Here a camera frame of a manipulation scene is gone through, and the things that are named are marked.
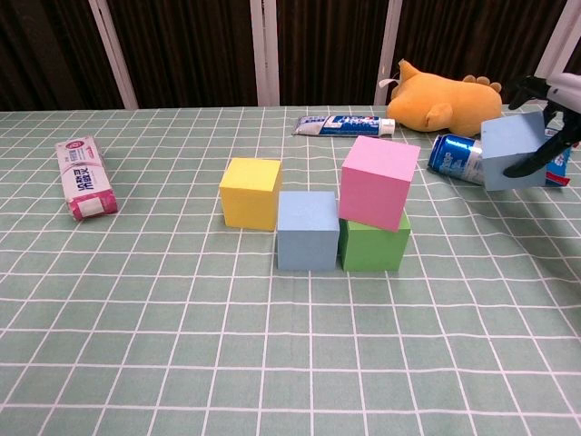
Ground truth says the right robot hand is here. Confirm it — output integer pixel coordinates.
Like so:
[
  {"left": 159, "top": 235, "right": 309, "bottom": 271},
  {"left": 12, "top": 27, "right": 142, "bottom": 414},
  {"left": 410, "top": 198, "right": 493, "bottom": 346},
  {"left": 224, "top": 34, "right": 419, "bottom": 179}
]
[{"left": 501, "top": 71, "right": 581, "bottom": 179}]

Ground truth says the white frame post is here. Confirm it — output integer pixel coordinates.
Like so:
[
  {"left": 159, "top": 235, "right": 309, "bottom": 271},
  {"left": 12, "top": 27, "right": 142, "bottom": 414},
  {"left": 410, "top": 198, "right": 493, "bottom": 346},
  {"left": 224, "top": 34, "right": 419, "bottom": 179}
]
[
  {"left": 87, "top": 0, "right": 140, "bottom": 110},
  {"left": 534, "top": 0, "right": 581, "bottom": 81},
  {"left": 373, "top": 0, "right": 404, "bottom": 106},
  {"left": 249, "top": 0, "right": 281, "bottom": 108}
]

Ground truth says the orange plush toy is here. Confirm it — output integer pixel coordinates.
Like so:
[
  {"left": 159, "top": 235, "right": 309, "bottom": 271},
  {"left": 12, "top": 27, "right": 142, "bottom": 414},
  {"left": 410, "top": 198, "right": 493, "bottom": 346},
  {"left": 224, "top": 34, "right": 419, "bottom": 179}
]
[{"left": 378, "top": 58, "right": 504, "bottom": 137}]

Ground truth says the pink white toothpaste box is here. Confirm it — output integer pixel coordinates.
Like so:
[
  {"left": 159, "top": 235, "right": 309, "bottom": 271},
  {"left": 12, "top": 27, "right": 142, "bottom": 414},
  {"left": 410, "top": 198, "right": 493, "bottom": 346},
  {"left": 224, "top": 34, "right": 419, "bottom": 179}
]
[{"left": 54, "top": 134, "right": 120, "bottom": 223}]

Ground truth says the blue white toothpaste tube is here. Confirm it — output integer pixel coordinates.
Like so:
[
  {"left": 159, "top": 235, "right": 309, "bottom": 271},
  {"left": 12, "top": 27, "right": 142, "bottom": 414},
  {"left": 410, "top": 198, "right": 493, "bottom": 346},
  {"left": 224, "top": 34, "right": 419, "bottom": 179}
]
[{"left": 290, "top": 114, "right": 397, "bottom": 139}]

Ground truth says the green checked tablecloth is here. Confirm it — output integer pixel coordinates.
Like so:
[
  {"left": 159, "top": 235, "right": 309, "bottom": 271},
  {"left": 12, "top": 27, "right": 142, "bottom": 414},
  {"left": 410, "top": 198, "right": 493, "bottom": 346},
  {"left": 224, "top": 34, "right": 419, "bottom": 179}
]
[{"left": 0, "top": 104, "right": 581, "bottom": 436}]

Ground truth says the green cube block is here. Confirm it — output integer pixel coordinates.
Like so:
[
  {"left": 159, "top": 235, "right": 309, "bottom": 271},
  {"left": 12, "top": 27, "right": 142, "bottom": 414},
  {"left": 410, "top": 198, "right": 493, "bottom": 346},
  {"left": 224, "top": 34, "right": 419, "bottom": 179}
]
[{"left": 338, "top": 213, "right": 412, "bottom": 273}]

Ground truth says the black curtain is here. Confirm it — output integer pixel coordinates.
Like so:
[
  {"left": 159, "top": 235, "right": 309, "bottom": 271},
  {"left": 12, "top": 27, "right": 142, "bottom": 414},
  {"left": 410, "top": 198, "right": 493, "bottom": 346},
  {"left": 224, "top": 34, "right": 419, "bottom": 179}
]
[{"left": 0, "top": 0, "right": 581, "bottom": 113}]

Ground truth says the blue snack bag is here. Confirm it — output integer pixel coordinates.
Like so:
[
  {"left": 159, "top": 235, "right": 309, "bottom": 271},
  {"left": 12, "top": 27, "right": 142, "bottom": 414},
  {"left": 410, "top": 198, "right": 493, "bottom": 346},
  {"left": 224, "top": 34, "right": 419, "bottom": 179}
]
[{"left": 542, "top": 126, "right": 576, "bottom": 188}]

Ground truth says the blue drink can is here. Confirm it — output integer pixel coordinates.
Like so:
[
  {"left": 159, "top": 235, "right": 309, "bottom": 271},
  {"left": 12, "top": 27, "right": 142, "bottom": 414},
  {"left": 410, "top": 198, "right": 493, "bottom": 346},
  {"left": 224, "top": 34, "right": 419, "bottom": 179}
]
[{"left": 426, "top": 134, "right": 486, "bottom": 186}]

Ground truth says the yellow cube block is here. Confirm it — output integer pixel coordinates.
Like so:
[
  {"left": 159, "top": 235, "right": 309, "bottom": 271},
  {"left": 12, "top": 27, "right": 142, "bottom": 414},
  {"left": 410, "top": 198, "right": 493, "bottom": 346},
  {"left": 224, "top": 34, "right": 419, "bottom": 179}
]
[{"left": 219, "top": 157, "right": 283, "bottom": 232}]

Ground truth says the pink cube block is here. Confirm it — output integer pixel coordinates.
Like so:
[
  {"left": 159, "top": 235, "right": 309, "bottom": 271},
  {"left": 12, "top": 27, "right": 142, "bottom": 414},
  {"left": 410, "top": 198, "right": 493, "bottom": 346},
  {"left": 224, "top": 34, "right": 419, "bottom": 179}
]
[{"left": 340, "top": 134, "right": 421, "bottom": 233}]

